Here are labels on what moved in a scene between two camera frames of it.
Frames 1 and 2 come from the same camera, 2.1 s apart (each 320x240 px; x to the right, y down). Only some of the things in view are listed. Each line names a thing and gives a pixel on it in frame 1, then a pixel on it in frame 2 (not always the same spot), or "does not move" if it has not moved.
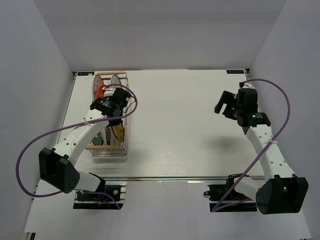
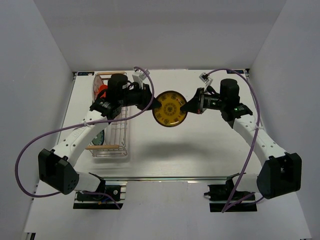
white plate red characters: (98, 82) does not move
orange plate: (100, 92) does not move
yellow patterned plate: (119, 131) → (169, 114)
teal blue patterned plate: (98, 140) does not move
